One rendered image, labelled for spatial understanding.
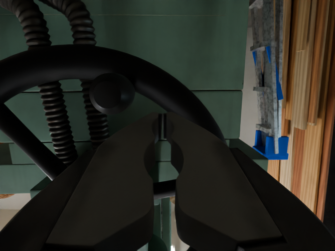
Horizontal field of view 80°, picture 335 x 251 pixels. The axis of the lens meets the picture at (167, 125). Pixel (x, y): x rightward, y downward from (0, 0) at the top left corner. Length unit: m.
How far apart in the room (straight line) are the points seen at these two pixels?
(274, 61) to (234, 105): 0.90
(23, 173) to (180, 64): 0.35
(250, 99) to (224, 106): 2.67
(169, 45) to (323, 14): 1.48
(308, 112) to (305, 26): 0.58
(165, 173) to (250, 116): 2.74
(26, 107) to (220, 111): 0.34
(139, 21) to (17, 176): 0.35
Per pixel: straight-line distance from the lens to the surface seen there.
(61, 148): 0.27
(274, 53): 1.26
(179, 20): 0.37
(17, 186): 0.48
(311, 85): 1.77
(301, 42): 1.73
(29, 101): 0.42
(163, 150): 0.38
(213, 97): 0.37
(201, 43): 0.37
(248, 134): 3.13
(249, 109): 3.06
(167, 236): 0.92
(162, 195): 0.20
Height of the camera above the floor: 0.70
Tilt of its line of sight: 12 degrees up
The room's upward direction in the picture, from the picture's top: 180 degrees clockwise
